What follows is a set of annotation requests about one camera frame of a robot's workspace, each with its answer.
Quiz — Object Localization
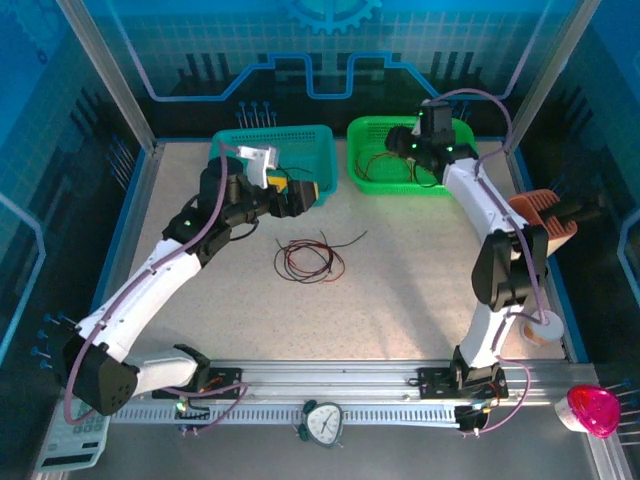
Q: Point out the bundle of red black wires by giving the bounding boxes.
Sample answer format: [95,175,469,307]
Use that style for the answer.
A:
[287,229,370,277]

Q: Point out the slotted grey cable duct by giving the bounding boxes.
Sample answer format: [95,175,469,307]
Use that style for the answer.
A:
[109,403,464,427]

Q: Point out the black utensil handles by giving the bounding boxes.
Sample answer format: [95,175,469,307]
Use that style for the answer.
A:
[542,197,604,224]

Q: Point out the teal plastic basket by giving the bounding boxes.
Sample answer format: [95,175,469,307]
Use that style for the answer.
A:
[206,124,339,209]

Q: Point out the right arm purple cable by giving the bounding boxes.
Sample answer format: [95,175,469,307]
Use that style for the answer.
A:
[437,88,551,439]

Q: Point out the green plastic basket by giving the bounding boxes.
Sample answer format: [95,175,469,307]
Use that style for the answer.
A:
[346,115,476,197]

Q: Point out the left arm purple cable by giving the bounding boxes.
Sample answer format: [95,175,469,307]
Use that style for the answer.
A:
[63,142,250,437]

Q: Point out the white tape roll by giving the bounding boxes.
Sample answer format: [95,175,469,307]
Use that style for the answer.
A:
[519,309,565,347]

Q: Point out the beige utensil holder terracotta rim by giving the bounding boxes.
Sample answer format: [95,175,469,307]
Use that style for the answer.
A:
[508,188,579,261]

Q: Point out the pink dome white base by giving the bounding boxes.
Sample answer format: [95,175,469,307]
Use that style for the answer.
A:
[553,383,622,440]

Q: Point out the white calculator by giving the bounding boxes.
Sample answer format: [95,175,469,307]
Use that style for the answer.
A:
[34,389,111,474]

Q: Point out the aluminium frame post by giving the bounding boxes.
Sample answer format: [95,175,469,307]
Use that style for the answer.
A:
[55,0,164,154]
[504,0,597,149]

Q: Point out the aluminium side rail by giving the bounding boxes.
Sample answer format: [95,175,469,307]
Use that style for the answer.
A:
[84,142,166,331]

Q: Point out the aluminium mounting rail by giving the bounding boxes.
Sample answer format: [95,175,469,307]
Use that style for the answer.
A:
[114,357,596,401]

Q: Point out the teal alarm clock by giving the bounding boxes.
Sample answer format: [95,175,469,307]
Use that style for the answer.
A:
[291,398,347,450]

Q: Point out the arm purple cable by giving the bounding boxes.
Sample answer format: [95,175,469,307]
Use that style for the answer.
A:
[437,88,551,439]
[63,142,250,437]

